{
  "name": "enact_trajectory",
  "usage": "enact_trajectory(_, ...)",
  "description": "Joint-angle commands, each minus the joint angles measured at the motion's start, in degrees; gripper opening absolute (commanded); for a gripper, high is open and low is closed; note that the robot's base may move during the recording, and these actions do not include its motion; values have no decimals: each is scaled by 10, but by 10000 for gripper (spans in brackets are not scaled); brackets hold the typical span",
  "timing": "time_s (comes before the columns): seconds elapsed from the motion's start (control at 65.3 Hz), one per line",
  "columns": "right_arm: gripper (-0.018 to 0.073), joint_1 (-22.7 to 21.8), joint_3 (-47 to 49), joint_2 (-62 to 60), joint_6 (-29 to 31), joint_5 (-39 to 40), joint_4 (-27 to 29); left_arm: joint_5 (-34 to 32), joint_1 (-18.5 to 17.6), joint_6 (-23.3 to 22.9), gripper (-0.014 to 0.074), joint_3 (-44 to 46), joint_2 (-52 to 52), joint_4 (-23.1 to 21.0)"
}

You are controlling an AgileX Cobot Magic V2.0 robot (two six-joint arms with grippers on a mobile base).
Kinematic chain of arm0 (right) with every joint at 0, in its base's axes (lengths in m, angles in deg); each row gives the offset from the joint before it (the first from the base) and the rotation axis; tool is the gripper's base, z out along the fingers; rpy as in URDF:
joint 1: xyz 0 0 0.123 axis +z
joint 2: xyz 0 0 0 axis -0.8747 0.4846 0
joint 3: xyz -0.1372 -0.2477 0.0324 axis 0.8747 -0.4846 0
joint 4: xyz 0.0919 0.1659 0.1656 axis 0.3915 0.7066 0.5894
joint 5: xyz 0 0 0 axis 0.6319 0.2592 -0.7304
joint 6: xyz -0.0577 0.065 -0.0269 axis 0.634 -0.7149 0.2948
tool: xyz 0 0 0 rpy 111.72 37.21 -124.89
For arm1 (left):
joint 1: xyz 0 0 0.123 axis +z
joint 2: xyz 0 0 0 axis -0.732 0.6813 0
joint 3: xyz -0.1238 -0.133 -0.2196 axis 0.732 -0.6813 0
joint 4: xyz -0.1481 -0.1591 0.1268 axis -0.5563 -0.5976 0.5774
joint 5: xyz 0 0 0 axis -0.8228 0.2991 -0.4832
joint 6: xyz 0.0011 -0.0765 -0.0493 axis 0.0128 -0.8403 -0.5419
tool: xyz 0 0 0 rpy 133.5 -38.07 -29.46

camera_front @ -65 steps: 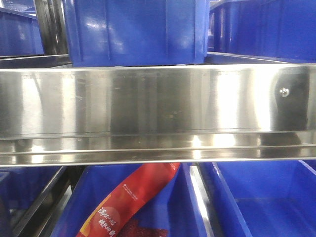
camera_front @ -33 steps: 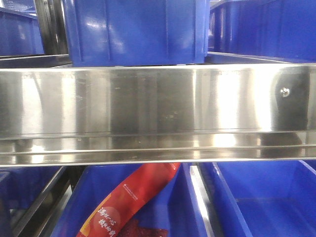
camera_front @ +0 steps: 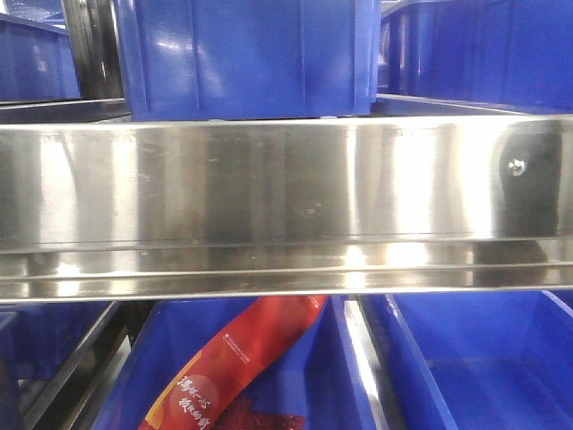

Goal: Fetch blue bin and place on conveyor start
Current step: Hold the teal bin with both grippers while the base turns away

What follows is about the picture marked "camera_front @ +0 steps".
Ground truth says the stainless steel shelf rail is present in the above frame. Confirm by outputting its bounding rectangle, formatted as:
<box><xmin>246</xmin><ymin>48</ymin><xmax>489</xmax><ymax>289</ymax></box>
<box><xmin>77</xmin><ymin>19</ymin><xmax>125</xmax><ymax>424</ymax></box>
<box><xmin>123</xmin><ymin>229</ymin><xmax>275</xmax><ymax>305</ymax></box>
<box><xmin>1</xmin><ymin>115</ymin><xmax>572</xmax><ymax>302</ymax></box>

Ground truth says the dark blue bin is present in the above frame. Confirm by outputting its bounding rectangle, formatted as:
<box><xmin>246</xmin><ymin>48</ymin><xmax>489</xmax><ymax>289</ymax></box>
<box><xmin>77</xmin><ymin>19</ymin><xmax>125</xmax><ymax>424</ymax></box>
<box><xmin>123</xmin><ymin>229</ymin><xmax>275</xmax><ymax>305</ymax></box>
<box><xmin>1</xmin><ymin>302</ymin><xmax>123</xmax><ymax>429</ymax></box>
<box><xmin>362</xmin><ymin>291</ymin><xmax>572</xmax><ymax>429</ymax></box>
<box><xmin>378</xmin><ymin>1</ymin><xmax>572</xmax><ymax>113</ymax></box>
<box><xmin>93</xmin><ymin>297</ymin><xmax>375</xmax><ymax>429</ymax></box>
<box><xmin>115</xmin><ymin>1</ymin><xmax>381</xmax><ymax>121</ymax></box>
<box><xmin>1</xmin><ymin>13</ymin><xmax>81</xmax><ymax>101</ymax></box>

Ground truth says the steel shelf divider bar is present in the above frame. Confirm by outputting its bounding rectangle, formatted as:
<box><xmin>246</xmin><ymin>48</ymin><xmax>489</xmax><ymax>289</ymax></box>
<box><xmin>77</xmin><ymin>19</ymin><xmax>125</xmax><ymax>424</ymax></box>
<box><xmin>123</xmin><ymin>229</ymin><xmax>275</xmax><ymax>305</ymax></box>
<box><xmin>344</xmin><ymin>300</ymin><xmax>390</xmax><ymax>430</ymax></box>

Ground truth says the dark blue bin upper middle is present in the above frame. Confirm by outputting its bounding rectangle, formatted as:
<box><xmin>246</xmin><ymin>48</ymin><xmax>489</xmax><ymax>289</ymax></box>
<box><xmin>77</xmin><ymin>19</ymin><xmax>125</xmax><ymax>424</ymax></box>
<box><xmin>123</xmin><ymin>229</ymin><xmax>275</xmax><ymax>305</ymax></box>
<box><xmin>115</xmin><ymin>1</ymin><xmax>381</xmax><ymax>121</ymax></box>

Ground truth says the dark blue bin upper right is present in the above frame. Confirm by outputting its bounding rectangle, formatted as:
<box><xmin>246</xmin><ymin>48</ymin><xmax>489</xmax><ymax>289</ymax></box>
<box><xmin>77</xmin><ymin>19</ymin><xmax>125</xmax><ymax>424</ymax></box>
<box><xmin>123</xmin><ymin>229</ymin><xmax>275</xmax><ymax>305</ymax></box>
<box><xmin>378</xmin><ymin>1</ymin><xmax>572</xmax><ymax>113</ymax></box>

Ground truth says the dark blue bin upper left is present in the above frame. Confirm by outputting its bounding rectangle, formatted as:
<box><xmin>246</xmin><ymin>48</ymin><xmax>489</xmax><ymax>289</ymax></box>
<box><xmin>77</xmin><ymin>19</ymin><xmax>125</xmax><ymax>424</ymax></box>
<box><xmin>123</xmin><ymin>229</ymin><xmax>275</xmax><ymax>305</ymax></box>
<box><xmin>1</xmin><ymin>13</ymin><xmax>81</xmax><ymax>101</ymax></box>

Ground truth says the dark blue bin lower right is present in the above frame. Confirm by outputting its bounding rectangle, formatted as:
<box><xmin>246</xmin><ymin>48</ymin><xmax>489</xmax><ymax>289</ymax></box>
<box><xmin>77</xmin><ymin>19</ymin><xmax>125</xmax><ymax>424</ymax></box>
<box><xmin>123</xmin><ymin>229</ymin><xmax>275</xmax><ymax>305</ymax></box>
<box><xmin>362</xmin><ymin>291</ymin><xmax>572</xmax><ymax>429</ymax></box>

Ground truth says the dark blue bin lower left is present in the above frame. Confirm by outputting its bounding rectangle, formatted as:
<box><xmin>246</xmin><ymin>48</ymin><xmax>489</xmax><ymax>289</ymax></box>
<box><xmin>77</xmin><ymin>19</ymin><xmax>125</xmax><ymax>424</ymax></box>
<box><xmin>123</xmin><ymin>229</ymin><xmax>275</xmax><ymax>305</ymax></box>
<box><xmin>1</xmin><ymin>302</ymin><xmax>123</xmax><ymax>429</ymax></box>

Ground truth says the dark blue bin lower middle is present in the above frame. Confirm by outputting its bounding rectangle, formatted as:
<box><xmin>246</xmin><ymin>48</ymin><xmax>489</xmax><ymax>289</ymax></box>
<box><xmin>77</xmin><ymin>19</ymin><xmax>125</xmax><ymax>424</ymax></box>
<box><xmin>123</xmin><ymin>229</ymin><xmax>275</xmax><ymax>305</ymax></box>
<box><xmin>93</xmin><ymin>297</ymin><xmax>375</xmax><ymax>429</ymax></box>

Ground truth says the red snack bag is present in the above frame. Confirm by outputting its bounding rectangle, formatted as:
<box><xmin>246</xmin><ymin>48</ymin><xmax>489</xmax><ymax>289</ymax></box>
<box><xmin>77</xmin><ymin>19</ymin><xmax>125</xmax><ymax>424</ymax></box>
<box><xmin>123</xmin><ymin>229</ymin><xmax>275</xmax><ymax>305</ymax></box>
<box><xmin>139</xmin><ymin>295</ymin><xmax>328</xmax><ymax>429</ymax></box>

